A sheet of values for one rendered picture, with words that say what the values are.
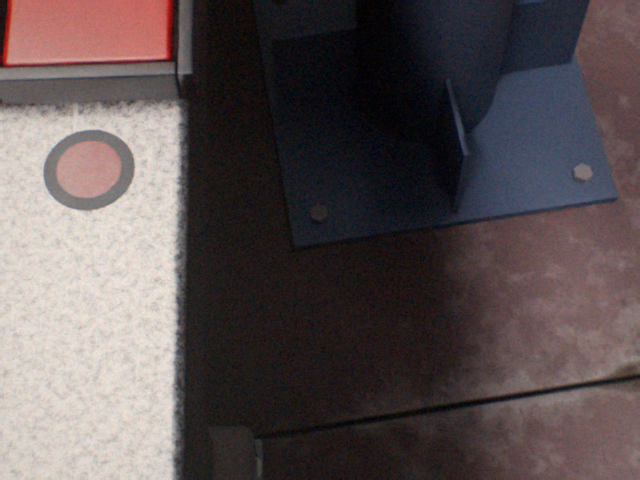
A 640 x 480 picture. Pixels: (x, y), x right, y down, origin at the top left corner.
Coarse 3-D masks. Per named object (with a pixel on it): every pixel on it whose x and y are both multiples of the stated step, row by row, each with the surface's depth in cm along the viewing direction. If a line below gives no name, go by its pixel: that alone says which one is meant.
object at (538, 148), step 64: (256, 0) 156; (320, 0) 156; (384, 0) 125; (448, 0) 121; (512, 0) 129; (576, 0) 139; (320, 64) 143; (384, 64) 135; (448, 64) 132; (512, 64) 149; (576, 64) 151; (320, 128) 148; (384, 128) 147; (448, 128) 137; (512, 128) 148; (576, 128) 147; (320, 192) 144; (384, 192) 144; (448, 192) 144; (512, 192) 144; (576, 192) 144
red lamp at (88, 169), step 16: (80, 144) 44; (96, 144) 44; (64, 160) 43; (80, 160) 43; (96, 160) 43; (112, 160) 43; (64, 176) 43; (80, 176) 43; (96, 176) 43; (112, 176) 43; (80, 192) 43; (96, 192) 43
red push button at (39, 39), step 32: (32, 0) 45; (64, 0) 45; (96, 0) 45; (128, 0) 45; (160, 0) 45; (32, 32) 44; (64, 32) 44; (96, 32) 44; (128, 32) 44; (160, 32) 44; (32, 64) 44; (64, 64) 44
